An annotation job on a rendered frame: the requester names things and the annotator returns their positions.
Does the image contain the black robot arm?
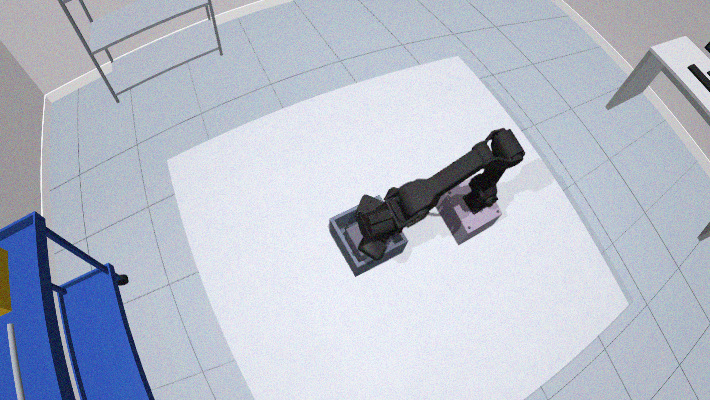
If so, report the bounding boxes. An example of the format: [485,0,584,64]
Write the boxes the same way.
[354,128,525,240]

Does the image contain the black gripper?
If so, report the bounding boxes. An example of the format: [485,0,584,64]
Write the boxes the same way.
[358,187,403,261]

